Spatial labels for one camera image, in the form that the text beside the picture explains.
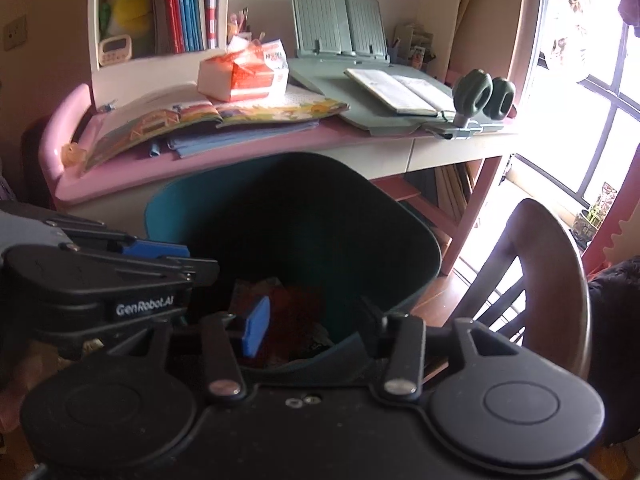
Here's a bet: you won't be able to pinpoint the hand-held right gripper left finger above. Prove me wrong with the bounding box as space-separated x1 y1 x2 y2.
106 296 272 403

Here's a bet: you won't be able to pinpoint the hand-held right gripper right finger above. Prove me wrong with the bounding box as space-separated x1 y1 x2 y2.
359 297 522 403

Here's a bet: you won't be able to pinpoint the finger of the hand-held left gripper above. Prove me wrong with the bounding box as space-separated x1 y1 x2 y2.
46 215 192 261
106 256 221 287

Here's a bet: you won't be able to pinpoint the red packaging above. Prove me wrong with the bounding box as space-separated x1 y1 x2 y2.
232 277 337 367

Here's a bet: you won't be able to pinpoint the dark bin with deer print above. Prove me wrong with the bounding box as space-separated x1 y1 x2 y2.
145 152 443 376

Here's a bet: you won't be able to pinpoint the pink desk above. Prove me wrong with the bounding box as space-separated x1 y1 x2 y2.
40 82 521 277

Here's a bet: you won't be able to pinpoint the open picture book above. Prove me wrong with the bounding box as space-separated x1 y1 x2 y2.
82 97 351 174

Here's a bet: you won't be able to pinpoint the thin wooden boards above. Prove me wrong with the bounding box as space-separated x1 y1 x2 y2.
434 160 484 224

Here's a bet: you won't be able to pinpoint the wooden chair with black seat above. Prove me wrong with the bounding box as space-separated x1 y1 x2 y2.
445 199 594 387

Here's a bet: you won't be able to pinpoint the orange and white tissue pack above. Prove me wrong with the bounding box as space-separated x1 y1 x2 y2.
196 37 290 103

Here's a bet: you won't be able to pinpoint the white timer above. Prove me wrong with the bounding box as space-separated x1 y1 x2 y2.
98 35 134 67

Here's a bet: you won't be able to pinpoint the dark quilted cloth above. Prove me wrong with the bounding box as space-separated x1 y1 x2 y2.
587 256 640 447

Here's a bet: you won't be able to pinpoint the pencil holder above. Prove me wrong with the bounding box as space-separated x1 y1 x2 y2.
226 7 252 47

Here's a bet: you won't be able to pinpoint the pink scalloped board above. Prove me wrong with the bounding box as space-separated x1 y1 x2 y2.
582 200 640 272

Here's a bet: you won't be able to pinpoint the green tilted desk board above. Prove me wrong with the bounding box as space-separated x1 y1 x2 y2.
287 56 507 137

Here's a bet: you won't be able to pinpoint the row of red and blue books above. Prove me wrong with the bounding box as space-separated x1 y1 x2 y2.
160 0 222 54

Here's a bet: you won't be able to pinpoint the green clamp knobs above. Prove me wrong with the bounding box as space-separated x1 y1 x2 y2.
451 69 517 129

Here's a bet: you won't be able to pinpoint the window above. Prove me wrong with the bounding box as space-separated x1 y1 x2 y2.
510 0 640 223

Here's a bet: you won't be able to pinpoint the green book stand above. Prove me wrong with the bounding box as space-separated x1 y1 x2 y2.
290 0 392 64

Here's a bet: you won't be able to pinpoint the small stationery box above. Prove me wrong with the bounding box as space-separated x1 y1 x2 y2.
394 22 435 74

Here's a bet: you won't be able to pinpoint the wall socket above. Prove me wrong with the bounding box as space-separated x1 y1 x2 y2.
2 16 29 52

